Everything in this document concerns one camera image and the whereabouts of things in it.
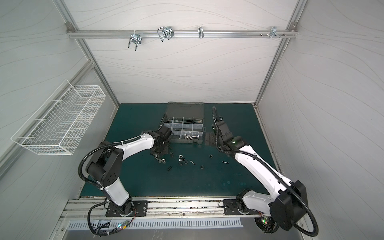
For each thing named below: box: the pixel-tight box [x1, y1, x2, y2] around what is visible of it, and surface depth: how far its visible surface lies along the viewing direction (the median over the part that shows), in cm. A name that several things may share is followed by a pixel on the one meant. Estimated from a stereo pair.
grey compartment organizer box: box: [163, 102, 206, 145], surface depth 106 cm
